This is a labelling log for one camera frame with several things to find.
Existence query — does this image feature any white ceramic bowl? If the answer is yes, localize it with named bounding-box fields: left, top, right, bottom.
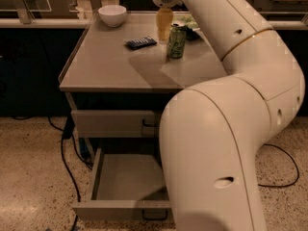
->
left=98, top=5, right=127, bottom=27

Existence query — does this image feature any black cable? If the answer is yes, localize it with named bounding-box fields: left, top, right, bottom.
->
left=257, top=143, right=300, bottom=189
left=9, top=115, right=94, bottom=231

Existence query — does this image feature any grey middle drawer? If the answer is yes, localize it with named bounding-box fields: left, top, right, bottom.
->
left=71, top=110, right=161, bottom=138

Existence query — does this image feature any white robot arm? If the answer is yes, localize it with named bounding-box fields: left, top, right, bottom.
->
left=160, top=0, right=305, bottom=231

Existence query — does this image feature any green chip bag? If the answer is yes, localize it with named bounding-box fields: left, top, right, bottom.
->
left=172, top=14, right=200, bottom=41

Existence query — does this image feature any dark blue rxbar wrapper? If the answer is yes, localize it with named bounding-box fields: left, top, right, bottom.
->
left=125, top=36, right=157, bottom=50

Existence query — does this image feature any grey open bottom drawer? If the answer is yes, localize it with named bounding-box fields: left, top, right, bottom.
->
left=72, top=149, right=172, bottom=221

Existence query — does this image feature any grey drawer cabinet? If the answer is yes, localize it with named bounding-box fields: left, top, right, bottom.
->
left=58, top=11, right=229, bottom=223

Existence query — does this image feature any black cable on right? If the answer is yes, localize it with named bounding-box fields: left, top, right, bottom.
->
left=257, top=143, right=300, bottom=189

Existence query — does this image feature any green soda can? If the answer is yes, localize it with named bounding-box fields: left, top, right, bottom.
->
left=167, top=24, right=187, bottom=59

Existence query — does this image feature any black cable on left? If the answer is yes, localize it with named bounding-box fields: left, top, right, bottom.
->
left=9, top=115, right=94, bottom=231

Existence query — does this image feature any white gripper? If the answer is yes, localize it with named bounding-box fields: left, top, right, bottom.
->
left=152, top=0, right=181, bottom=42

